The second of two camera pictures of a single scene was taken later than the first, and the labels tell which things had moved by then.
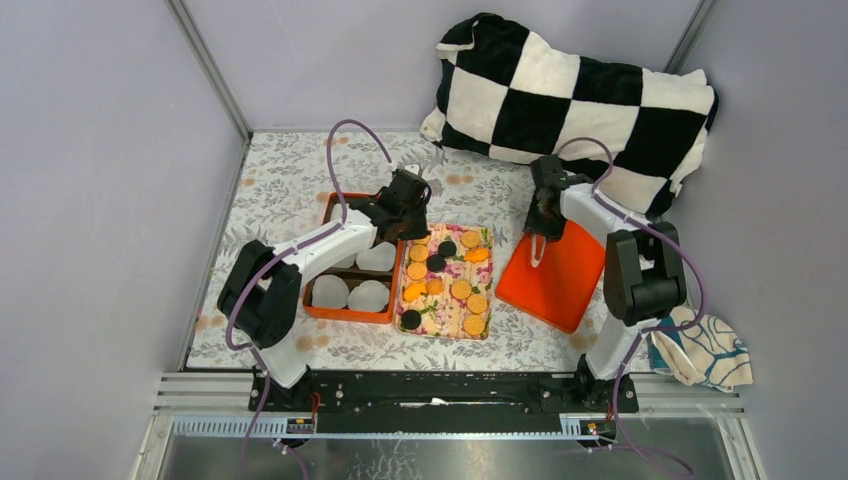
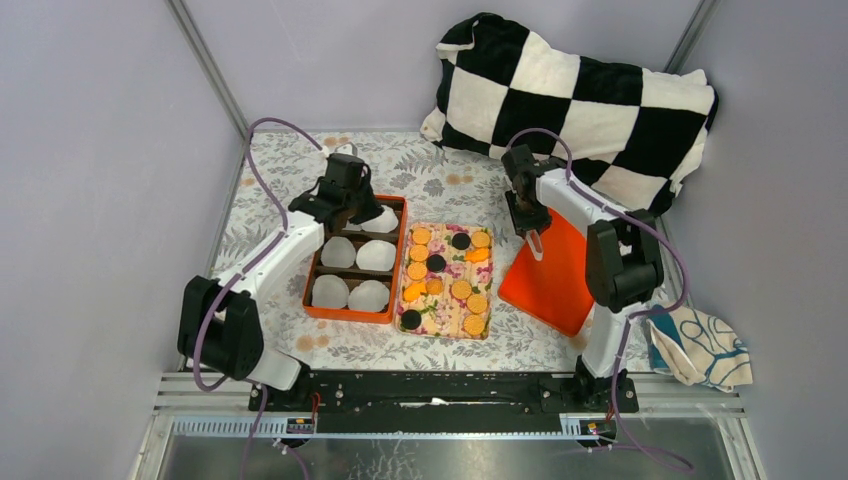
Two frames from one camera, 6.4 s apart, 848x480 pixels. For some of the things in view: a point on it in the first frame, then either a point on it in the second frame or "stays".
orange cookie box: [360, 286] stays
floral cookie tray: [445, 283] stays
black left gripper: [419, 230] to [372, 209]
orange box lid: [560, 290] stays
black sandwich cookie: [447, 248] to [461, 241]
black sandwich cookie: [435, 263] stays
